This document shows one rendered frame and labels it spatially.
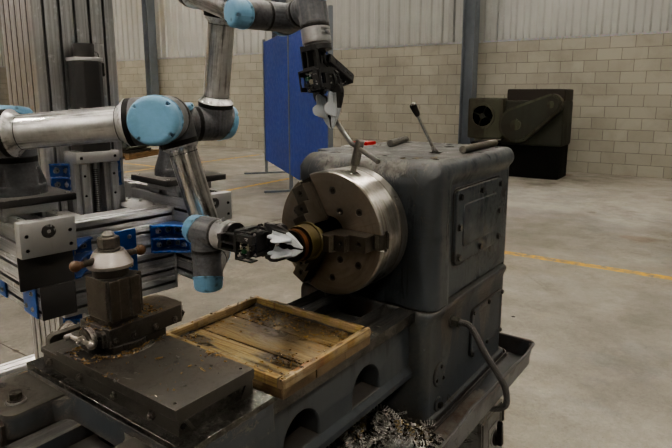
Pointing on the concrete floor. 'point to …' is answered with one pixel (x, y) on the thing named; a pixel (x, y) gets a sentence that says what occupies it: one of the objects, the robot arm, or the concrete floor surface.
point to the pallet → (137, 151)
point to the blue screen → (289, 108)
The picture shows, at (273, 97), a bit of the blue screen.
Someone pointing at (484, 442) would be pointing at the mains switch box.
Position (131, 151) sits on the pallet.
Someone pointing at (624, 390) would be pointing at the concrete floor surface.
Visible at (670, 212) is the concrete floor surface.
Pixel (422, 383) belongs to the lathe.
